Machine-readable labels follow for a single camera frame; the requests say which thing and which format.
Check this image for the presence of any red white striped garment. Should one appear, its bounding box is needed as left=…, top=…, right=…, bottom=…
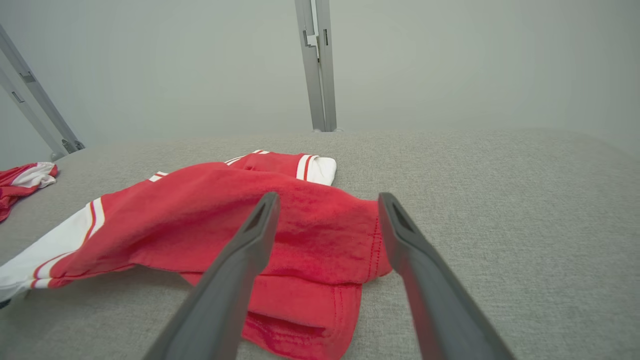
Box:
left=0, top=149, right=393, bottom=360

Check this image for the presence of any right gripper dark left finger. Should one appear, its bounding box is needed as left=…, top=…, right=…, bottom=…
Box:
left=142, top=191, right=281, bottom=360

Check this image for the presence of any grey metal upright post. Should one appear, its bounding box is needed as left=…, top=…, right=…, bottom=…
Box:
left=294, top=0, right=337, bottom=133

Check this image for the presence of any crumpled red white garment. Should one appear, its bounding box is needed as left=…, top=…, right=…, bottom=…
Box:
left=0, top=161, right=59, bottom=223

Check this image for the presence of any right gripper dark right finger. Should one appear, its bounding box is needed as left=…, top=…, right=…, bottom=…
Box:
left=377, top=192, right=517, bottom=360

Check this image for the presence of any grey metal side frame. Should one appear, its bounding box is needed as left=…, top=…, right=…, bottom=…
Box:
left=0, top=24, right=86, bottom=162

